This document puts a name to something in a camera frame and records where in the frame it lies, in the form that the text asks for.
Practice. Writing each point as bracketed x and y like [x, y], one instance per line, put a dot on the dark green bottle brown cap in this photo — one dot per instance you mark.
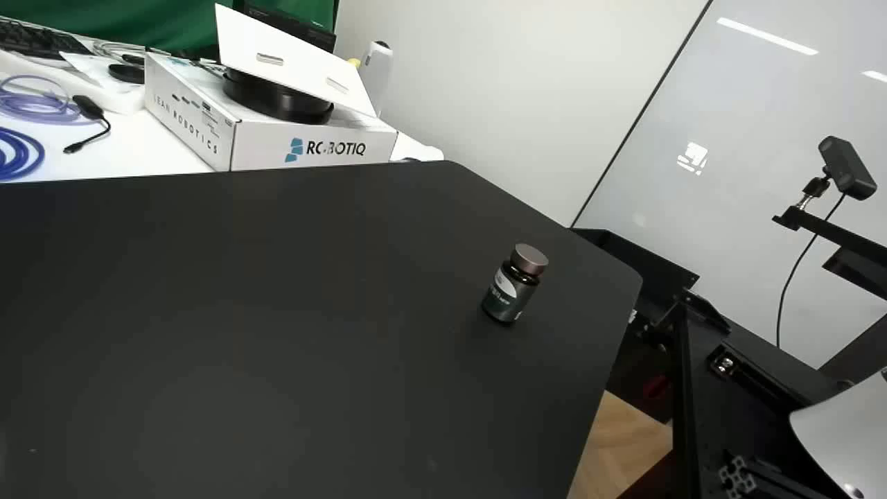
[511, 291]

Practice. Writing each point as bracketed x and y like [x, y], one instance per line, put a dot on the white Robotiq cardboard box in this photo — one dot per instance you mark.
[264, 146]

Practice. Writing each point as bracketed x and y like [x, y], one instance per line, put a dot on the black round object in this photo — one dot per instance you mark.
[278, 100]

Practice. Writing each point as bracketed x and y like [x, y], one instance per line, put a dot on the white card sheet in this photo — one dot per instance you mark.
[278, 53]

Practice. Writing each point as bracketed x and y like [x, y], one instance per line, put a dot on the black computer mouse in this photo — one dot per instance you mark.
[127, 74]

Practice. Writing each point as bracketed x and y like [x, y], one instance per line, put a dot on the green backdrop cloth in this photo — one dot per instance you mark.
[139, 17]

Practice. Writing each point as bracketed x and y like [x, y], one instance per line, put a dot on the black keyboard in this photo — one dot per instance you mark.
[31, 39]

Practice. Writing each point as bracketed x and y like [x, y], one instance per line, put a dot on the black metal stand frame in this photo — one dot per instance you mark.
[739, 397]

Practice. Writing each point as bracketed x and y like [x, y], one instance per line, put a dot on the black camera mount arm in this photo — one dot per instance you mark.
[835, 239]

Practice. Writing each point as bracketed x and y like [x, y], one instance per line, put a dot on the black exterior camera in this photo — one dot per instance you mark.
[848, 168]

